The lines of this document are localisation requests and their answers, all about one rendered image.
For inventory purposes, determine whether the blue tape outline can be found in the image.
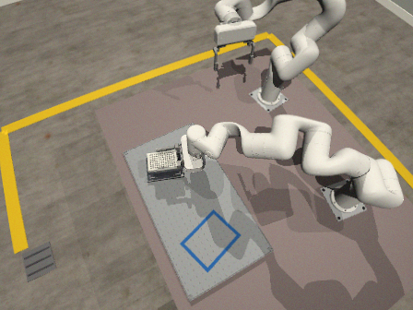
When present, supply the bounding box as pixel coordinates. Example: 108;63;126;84
180;210;241;272

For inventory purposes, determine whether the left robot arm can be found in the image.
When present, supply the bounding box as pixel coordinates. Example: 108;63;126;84
186;114;404;213

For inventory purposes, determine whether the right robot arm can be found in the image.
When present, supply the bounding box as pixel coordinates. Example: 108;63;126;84
215;0;346;105

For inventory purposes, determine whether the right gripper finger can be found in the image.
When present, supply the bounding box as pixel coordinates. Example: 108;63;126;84
244;41;255;65
213;45;226;72

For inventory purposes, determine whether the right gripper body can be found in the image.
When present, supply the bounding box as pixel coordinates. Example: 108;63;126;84
214;16;257;46

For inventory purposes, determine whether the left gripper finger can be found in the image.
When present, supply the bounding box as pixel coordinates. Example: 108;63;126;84
156;143;183;154
158;154;184;173

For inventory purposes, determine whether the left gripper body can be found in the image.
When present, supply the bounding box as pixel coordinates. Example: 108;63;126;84
181;135;204;173

